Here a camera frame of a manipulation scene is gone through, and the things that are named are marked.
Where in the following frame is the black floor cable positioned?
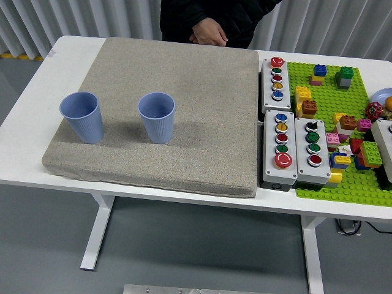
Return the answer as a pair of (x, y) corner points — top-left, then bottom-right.
(335, 217), (392, 236)

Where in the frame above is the light blue plate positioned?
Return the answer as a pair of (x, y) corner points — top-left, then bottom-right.
(371, 88), (392, 104)

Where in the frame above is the red building block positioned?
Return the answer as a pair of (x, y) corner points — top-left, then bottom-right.
(349, 138), (365, 155)

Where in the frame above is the white box with black base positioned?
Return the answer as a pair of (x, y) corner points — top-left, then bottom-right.
(370, 119), (392, 190)

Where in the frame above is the green studded building baseplate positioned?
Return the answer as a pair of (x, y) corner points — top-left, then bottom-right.
(286, 61), (392, 206)

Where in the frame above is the brown yellow white block stack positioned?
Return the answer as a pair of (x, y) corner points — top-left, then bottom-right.
(333, 112), (358, 144)

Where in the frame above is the brown building block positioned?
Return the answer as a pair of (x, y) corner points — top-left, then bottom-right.
(301, 100), (318, 119)

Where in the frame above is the pink building block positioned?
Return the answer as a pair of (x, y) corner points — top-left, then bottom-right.
(325, 132), (341, 153)

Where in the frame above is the white table leg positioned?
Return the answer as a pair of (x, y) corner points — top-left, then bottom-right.
(300, 214), (325, 294)
(80, 193), (116, 272)

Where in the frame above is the blue yellow pink block stack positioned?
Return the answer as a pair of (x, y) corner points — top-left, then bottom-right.
(309, 64), (328, 86)

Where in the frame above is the translucent yellow building block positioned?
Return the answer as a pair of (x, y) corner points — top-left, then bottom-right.
(323, 171), (343, 189)

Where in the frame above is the blue ribbed plastic cup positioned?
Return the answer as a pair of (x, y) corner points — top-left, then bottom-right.
(137, 92), (176, 145)
(59, 91), (105, 144)

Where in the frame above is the green grey block stack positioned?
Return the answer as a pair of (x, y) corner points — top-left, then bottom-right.
(334, 66), (355, 91)

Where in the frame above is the white pleated curtain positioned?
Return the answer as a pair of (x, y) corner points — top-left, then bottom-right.
(0, 0), (392, 61)

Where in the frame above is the grey five-button control box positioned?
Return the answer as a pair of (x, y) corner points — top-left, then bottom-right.
(262, 109), (298, 192)
(260, 56), (292, 114)

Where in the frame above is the grey selector switch control box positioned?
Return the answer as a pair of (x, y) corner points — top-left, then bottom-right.
(294, 116), (332, 186)

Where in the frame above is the grey-brown fabric mat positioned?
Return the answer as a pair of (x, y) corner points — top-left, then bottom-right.
(40, 36), (260, 198)

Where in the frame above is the green orange block stack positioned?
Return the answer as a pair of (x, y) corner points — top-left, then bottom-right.
(354, 140), (383, 171)

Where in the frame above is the person's hand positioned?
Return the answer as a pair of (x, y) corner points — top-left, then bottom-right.
(189, 17), (229, 47)

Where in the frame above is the person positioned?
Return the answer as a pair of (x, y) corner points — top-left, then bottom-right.
(159, 0), (282, 50)

